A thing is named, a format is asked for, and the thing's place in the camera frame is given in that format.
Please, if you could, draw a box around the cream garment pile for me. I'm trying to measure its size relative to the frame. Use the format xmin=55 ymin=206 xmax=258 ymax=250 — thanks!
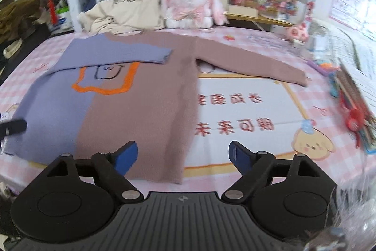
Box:
xmin=77 ymin=0 xmax=165 ymax=35

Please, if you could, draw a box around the cream wrist watch band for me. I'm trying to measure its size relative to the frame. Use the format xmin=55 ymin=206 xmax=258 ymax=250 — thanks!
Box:
xmin=3 ymin=38 xmax=23 ymax=60

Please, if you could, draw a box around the colourful bead ornament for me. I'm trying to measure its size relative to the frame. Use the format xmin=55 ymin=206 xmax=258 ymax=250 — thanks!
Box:
xmin=257 ymin=0 xmax=298 ymax=20

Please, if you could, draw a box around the pink checkered desk mat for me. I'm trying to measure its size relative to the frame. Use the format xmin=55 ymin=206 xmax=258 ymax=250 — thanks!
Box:
xmin=0 ymin=24 xmax=376 ymax=196

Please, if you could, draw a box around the white green pen cup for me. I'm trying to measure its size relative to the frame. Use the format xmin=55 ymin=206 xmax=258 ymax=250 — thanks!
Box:
xmin=56 ymin=6 xmax=73 ymax=30

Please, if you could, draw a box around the olive brown cloth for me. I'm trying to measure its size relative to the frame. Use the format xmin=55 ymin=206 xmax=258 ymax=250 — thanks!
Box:
xmin=0 ymin=0 xmax=41 ymax=43

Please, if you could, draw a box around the small pink pig toy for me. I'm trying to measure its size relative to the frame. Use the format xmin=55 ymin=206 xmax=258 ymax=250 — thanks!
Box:
xmin=286 ymin=22 xmax=309 ymax=42

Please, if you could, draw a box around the red tassel ornament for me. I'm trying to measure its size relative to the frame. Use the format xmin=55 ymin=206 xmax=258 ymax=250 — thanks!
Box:
xmin=48 ymin=0 xmax=59 ymax=26

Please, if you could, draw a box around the mauve and lavender sweater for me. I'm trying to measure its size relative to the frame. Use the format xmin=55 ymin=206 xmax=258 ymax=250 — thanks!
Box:
xmin=4 ymin=31 xmax=307 ymax=183

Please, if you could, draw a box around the white pink plush bunny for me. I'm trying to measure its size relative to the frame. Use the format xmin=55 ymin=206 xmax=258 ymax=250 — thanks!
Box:
xmin=161 ymin=0 xmax=228 ymax=29

